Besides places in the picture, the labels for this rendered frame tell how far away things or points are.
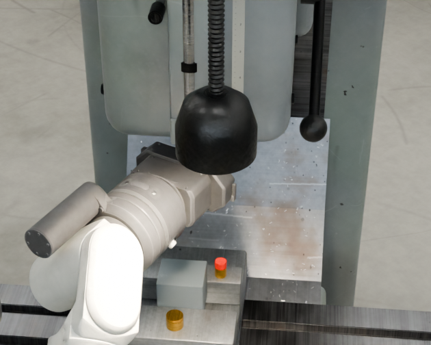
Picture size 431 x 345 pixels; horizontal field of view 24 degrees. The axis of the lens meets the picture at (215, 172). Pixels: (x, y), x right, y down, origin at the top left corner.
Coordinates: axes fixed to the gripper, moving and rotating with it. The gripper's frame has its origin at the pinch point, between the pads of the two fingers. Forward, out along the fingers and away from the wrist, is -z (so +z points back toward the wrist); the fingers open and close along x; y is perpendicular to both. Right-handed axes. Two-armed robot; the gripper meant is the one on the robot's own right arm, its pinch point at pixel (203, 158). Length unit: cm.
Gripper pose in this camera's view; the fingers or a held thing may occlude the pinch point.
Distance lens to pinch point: 118.1
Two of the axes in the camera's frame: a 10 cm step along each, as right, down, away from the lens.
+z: -5.1, 4.9, -7.1
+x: -8.6, -3.0, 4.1
